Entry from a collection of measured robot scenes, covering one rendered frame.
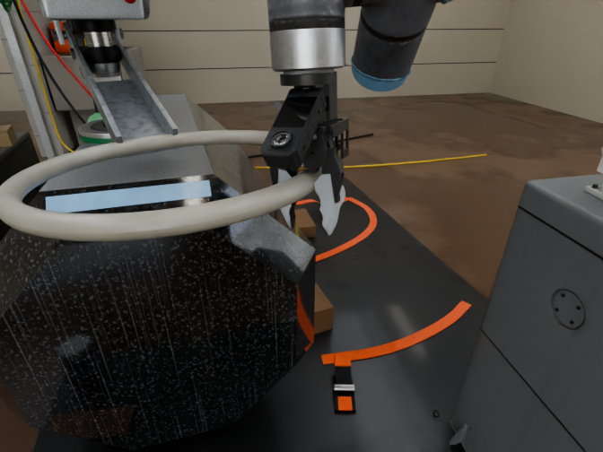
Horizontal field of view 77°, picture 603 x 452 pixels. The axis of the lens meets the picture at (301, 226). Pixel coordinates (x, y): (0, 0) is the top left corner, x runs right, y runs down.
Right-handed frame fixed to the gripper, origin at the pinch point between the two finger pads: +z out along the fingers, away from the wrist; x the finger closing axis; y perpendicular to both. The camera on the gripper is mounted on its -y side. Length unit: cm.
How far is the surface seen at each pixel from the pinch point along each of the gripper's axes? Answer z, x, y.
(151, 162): 0, 51, 19
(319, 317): 74, 30, 67
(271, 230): 16.8, 23.8, 27.2
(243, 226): 13.3, 27.0, 20.6
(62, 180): 0, 59, 2
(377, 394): 86, 2, 51
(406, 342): 84, -2, 79
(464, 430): 82, -26, 45
